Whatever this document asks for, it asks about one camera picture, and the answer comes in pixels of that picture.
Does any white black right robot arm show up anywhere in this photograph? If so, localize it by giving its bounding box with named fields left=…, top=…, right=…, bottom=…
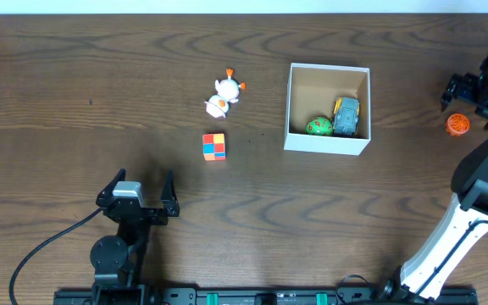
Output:
left=376, top=55, right=488, bottom=304

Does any black cable left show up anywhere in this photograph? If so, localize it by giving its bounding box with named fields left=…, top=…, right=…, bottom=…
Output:
left=8, top=207, right=103, bottom=305

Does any white cardboard box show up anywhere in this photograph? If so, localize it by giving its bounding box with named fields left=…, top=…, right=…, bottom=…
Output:
left=284, top=63, right=372, bottom=156

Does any orange plastic cage ball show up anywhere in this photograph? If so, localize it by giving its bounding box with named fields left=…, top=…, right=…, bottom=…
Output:
left=446, top=114, right=470, bottom=136

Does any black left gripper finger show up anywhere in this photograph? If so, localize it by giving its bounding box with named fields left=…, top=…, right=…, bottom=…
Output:
left=102, top=169, right=126, bottom=197
left=160, top=171, right=178, bottom=208

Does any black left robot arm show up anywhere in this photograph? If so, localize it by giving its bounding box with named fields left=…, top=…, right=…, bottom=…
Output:
left=90, top=169, right=180, bottom=304

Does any colourful puzzle cube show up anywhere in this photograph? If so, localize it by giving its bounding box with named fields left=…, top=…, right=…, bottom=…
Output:
left=202, top=133, right=226, bottom=161

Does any yellow grey toy truck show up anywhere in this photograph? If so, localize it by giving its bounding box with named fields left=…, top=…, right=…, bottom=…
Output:
left=332, top=97, right=360, bottom=136

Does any black cable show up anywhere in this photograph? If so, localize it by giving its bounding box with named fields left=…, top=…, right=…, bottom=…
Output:
left=335, top=274, right=380, bottom=304
left=8, top=207, right=103, bottom=305

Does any green ball with red numbers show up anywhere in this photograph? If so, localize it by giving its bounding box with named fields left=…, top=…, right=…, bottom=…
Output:
left=305, top=117, right=333, bottom=136

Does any pink white duck toy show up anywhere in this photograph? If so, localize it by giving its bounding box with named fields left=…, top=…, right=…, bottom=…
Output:
left=204, top=68, right=247, bottom=119

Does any black cable right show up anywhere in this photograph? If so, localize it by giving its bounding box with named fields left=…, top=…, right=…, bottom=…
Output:
left=335, top=274, right=380, bottom=304

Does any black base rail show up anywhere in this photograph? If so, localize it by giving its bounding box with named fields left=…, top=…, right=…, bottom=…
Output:
left=53, top=286, right=478, bottom=305

